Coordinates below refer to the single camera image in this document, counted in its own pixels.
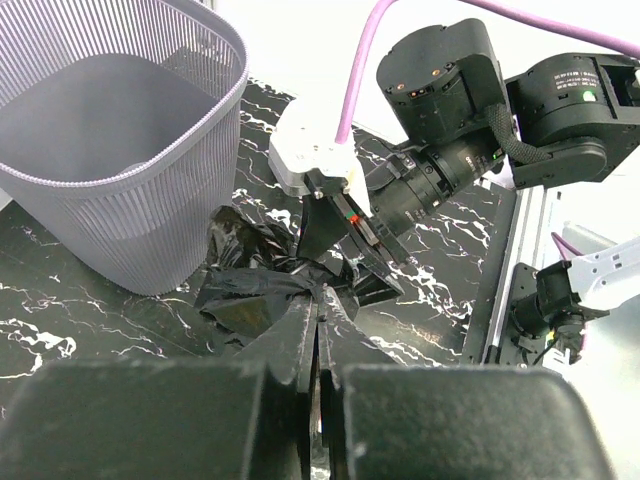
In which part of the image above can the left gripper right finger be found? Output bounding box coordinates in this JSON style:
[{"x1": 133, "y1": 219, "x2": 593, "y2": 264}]
[{"x1": 317, "y1": 288, "x2": 614, "y2": 479}]

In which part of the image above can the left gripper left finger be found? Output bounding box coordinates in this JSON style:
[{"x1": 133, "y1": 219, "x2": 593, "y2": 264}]
[{"x1": 1, "y1": 296, "x2": 317, "y2": 479}]

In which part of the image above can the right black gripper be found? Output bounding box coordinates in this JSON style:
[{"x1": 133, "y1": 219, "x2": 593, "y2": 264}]
[{"x1": 298, "y1": 139, "x2": 500, "y2": 295}]

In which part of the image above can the black trash bag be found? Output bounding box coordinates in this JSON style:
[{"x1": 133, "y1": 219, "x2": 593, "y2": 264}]
[{"x1": 194, "y1": 204, "x2": 406, "y2": 349}]

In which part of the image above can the grey mesh trash bin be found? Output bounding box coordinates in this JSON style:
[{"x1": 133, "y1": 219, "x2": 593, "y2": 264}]
[{"x1": 1, "y1": 1, "x2": 248, "y2": 295}]

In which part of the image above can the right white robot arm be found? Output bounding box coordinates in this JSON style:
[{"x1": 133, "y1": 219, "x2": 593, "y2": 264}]
[{"x1": 297, "y1": 19, "x2": 639, "y2": 301}]

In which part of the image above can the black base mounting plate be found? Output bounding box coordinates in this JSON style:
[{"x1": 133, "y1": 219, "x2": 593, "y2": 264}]
[{"x1": 459, "y1": 184, "x2": 572, "y2": 368}]

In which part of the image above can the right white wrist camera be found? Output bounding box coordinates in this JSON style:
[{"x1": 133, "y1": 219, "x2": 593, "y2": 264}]
[{"x1": 268, "y1": 97, "x2": 372, "y2": 217}]

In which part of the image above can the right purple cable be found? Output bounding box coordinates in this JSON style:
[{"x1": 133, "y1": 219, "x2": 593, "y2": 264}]
[{"x1": 333, "y1": 0, "x2": 640, "y2": 146}]

